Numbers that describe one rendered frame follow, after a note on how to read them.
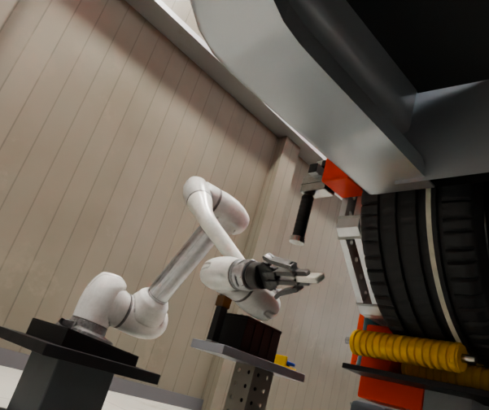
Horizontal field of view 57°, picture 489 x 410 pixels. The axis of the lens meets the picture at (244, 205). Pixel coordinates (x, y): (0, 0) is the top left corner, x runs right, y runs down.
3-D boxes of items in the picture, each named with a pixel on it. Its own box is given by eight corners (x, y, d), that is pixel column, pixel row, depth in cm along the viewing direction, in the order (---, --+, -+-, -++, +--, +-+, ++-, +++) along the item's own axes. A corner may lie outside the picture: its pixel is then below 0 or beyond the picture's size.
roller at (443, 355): (468, 372, 85) (471, 341, 87) (337, 349, 106) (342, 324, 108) (480, 378, 88) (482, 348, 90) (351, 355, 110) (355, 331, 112)
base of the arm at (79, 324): (45, 321, 182) (52, 307, 184) (86, 338, 198) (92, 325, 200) (72, 329, 172) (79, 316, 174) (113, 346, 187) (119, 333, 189)
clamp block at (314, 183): (324, 188, 127) (328, 172, 129) (299, 192, 133) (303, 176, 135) (334, 196, 130) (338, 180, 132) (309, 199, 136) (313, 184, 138)
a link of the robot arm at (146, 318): (109, 311, 205) (149, 329, 216) (111, 335, 191) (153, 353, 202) (214, 181, 194) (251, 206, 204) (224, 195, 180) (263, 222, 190)
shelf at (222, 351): (221, 354, 144) (224, 344, 145) (189, 346, 157) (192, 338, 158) (303, 382, 169) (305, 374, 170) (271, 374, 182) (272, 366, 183)
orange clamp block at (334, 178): (369, 195, 104) (347, 176, 99) (341, 198, 110) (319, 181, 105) (374, 169, 107) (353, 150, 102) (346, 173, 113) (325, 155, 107)
